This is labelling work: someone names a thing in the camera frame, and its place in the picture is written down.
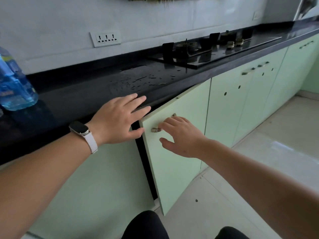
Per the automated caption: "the person's right hand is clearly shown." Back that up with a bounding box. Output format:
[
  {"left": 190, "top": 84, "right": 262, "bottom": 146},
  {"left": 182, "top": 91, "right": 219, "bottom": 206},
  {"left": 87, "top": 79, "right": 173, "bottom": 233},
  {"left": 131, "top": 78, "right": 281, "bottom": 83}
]
[{"left": 158, "top": 116, "right": 208, "bottom": 159}]

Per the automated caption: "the person's left hand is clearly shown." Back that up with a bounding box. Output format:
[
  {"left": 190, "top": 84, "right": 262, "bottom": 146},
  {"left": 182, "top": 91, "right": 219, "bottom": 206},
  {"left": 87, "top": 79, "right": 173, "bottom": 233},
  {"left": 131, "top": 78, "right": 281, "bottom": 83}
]
[{"left": 87, "top": 93, "right": 152, "bottom": 146}]

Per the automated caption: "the light green cabinet door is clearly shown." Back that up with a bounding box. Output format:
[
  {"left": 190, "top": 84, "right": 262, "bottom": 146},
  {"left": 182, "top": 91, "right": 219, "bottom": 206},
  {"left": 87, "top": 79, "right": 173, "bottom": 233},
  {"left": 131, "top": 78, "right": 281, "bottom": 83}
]
[
  {"left": 261, "top": 33, "right": 319, "bottom": 120},
  {"left": 29, "top": 137, "right": 155, "bottom": 239},
  {"left": 200, "top": 67, "right": 256, "bottom": 171},
  {"left": 139, "top": 79, "right": 212, "bottom": 216},
  {"left": 232, "top": 47, "right": 289, "bottom": 148}
]

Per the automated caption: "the person's left forearm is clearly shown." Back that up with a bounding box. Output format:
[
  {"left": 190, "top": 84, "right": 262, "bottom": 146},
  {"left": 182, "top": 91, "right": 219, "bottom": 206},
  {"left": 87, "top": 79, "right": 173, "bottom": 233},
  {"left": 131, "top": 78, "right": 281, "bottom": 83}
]
[{"left": 0, "top": 132, "right": 100, "bottom": 239}]

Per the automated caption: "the person's right forearm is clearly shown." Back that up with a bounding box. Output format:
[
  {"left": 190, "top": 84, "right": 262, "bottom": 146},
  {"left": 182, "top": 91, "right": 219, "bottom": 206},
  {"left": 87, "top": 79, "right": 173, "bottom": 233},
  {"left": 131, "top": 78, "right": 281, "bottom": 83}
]
[{"left": 199, "top": 139, "right": 319, "bottom": 239}]

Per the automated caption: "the gas burner with pot support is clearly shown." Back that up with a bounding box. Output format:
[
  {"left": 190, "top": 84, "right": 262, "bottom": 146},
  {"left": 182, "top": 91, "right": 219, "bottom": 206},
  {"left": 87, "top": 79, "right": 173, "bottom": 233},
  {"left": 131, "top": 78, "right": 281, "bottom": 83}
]
[
  {"left": 209, "top": 30, "right": 253, "bottom": 46},
  {"left": 162, "top": 38, "right": 203, "bottom": 64}
]

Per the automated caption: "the person's left leg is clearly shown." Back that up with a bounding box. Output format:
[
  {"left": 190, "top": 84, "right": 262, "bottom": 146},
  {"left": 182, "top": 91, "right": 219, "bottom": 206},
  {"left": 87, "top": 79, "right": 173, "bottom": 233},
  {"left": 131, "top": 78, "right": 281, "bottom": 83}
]
[{"left": 121, "top": 210, "right": 170, "bottom": 239}]

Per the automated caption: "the person's leg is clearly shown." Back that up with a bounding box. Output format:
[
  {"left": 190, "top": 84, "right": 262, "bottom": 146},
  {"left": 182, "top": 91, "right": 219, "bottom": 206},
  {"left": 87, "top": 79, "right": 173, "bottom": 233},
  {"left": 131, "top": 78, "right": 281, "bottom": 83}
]
[
  {"left": 121, "top": 210, "right": 170, "bottom": 239},
  {"left": 215, "top": 226, "right": 250, "bottom": 239}
]

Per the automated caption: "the black glass gas hob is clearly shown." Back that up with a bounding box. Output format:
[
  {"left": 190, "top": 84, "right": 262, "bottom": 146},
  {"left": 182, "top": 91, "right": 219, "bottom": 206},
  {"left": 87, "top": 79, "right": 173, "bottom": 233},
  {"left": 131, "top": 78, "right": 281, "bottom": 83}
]
[{"left": 147, "top": 29, "right": 282, "bottom": 70}]

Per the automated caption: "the person's right leg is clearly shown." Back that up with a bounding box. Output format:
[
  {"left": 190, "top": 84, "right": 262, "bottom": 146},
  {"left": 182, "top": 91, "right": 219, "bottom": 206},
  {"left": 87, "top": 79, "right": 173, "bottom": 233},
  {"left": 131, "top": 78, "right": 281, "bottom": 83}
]
[{"left": 215, "top": 226, "right": 250, "bottom": 239}]

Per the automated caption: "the blue plastic water bottle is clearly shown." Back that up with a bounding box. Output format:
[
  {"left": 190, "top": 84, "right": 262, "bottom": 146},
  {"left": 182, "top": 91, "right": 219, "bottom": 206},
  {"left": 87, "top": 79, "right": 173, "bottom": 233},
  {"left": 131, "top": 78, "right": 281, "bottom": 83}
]
[{"left": 0, "top": 46, "right": 39, "bottom": 112}]

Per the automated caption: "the white strap smartwatch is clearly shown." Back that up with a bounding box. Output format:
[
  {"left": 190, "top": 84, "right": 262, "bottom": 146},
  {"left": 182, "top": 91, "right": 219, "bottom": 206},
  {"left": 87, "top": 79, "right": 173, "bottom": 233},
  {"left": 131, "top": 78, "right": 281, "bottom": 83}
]
[{"left": 69, "top": 121, "right": 98, "bottom": 154}]

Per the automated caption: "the white wall power socket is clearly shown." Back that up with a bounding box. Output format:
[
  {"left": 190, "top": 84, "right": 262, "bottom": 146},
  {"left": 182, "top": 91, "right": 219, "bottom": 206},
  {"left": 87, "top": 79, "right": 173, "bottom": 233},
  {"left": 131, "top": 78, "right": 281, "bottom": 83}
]
[{"left": 89, "top": 30, "right": 122, "bottom": 48}]

